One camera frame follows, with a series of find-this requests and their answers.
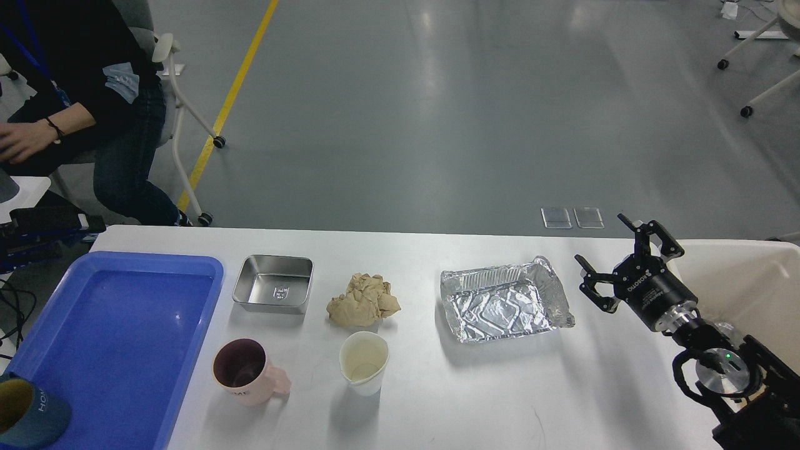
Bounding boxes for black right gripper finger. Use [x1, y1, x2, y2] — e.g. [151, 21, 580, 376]
[617, 213, 685, 263]
[574, 254, 623, 314]

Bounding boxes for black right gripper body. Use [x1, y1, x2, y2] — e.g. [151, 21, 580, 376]
[612, 254, 698, 333]

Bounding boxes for pink mug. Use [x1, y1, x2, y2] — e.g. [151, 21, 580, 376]
[212, 338, 291, 406]

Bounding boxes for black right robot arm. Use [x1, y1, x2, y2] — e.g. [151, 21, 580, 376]
[575, 214, 799, 449]

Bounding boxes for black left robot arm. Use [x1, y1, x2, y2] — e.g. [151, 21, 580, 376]
[1, 207, 106, 274]

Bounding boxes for person's left hand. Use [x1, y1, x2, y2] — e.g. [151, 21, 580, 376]
[1, 119, 60, 164]

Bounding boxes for clear floor plate right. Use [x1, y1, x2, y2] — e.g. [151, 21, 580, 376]
[572, 207, 605, 229]

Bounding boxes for clear floor plate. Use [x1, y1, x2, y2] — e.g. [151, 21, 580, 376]
[541, 207, 573, 229]
[572, 207, 605, 229]

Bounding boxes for crumpled clear plastic in bin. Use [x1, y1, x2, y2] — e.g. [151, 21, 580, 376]
[714, 321, 744, 348]

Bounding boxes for white plastic bin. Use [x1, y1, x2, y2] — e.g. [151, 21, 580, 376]
[668, 239, 799, 373]

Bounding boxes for clear floor plate left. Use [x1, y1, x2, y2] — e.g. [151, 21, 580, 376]
[541, 207, 573, 229]

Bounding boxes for aluminium foil tray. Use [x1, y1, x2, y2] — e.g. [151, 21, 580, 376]
[439, 256, 576, 344]

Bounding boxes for crumpled brown paper ball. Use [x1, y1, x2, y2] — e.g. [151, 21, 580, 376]
[326, 273, 402, 327]

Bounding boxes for white paper cup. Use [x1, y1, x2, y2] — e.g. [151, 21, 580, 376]
[338, 331, 391, 397]

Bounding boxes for white rolling stand legs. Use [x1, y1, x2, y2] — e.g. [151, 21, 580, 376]
[717, 0, 800, 119]

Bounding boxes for square stainless steel tray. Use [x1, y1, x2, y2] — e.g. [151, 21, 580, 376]
[232, 254, 314, 314]

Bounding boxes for blue plastic tray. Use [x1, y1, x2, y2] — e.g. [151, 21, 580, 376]
[7, 251, 224, 449]

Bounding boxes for white rolling chair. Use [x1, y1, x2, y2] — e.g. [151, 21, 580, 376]
[112, 1, 226, 227]

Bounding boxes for seated person in black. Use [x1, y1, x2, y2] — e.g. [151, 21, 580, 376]
[1, 1, 191, 227]

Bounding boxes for small white side table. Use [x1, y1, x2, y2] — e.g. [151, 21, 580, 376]
[1, 169, 51, 223]

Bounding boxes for teal mug yellow inside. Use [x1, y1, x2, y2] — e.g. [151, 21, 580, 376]
[1, 372, 72, 449]

